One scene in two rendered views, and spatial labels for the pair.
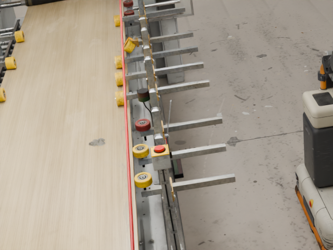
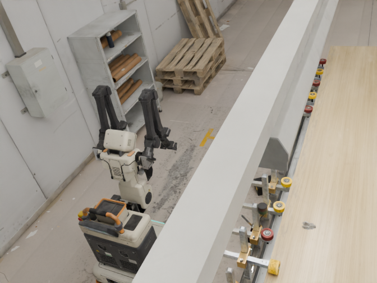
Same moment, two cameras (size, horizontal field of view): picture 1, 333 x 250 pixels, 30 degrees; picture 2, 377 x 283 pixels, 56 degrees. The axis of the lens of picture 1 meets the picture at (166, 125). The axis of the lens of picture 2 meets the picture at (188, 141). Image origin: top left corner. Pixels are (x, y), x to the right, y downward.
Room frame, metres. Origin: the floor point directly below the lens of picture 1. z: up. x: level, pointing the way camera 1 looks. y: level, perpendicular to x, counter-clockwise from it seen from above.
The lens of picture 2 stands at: (4.28, 0.54, 2.81)
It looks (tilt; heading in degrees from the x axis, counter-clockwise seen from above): 36 degrees down; 211
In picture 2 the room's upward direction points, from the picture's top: 12 degrees counter-clockwise
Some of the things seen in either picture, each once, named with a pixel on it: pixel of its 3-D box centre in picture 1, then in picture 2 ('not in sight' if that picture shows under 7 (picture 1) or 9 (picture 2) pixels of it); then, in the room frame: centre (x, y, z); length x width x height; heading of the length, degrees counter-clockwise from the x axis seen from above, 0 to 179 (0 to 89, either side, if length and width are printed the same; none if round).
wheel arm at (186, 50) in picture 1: (158, 54); not in sight; (3.58, -0.02, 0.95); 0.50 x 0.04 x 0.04; 90
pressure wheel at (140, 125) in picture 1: (143, 131); (267, 237); (2.83, 0.12, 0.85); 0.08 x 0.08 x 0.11
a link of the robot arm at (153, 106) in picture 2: not in sight; (155, 115); (2.37, -0.83, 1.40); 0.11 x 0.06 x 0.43; 90
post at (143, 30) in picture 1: (149, 64); not in sight; (3.54, 0.04, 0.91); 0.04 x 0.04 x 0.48; 0
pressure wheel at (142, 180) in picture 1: (144, 186); (286, 185); (2.33, 0.14, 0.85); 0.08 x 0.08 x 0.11
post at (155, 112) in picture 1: (161, 151); (266, 199); (2.54, 0.04, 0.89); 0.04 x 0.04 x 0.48; 0
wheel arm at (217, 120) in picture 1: (181, 126); (238, 232); (2.83, -0.08, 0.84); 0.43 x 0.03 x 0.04; 90
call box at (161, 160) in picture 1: (161, 157); not in sight; (2.03, 0.04, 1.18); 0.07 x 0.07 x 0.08; 0
